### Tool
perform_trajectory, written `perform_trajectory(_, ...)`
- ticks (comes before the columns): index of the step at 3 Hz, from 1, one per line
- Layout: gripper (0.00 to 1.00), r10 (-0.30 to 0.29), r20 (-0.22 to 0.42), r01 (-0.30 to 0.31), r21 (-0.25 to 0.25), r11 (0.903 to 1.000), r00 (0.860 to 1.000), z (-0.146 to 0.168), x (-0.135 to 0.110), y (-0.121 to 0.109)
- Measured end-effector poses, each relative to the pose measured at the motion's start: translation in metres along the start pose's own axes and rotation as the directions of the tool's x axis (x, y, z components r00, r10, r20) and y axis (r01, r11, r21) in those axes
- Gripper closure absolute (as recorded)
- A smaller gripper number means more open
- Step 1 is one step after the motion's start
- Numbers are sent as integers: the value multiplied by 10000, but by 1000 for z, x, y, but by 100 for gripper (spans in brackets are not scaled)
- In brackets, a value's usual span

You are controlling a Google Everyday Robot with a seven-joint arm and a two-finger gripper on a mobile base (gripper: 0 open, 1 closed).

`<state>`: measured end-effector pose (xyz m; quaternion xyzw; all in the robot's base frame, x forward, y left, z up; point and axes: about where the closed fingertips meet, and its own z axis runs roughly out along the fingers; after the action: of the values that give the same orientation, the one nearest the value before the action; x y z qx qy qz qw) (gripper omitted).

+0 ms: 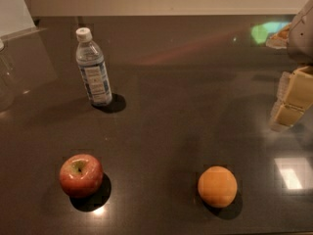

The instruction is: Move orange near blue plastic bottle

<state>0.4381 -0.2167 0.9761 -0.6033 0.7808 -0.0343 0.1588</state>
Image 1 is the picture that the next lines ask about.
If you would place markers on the red apple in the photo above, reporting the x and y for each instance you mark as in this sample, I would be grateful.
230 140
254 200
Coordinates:
81 176

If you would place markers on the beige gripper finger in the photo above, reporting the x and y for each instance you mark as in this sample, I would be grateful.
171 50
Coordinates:
294 98

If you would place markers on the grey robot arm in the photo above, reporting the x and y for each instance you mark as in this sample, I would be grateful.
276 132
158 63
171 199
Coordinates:
300 42

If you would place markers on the orange snack bag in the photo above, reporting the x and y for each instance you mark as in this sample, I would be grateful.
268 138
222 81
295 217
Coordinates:
279 40

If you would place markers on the blue label plastic water bottle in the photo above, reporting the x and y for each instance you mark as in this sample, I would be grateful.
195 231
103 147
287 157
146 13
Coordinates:
91 63

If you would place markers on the orange fruit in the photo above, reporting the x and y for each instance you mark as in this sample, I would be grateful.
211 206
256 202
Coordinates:
218 187

